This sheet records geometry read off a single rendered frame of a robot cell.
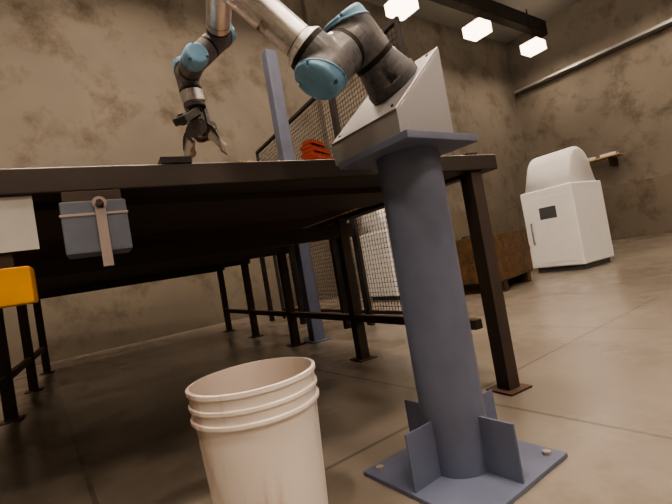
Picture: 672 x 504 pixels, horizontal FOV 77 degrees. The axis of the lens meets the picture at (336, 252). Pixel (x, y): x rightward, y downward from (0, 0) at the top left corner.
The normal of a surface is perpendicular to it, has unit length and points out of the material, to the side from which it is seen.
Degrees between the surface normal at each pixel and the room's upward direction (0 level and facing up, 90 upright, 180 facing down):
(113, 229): 90
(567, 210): 90
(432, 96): 90
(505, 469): 90
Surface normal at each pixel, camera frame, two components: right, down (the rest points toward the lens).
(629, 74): -0.80, 0.12
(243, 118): 0.57, -0.12
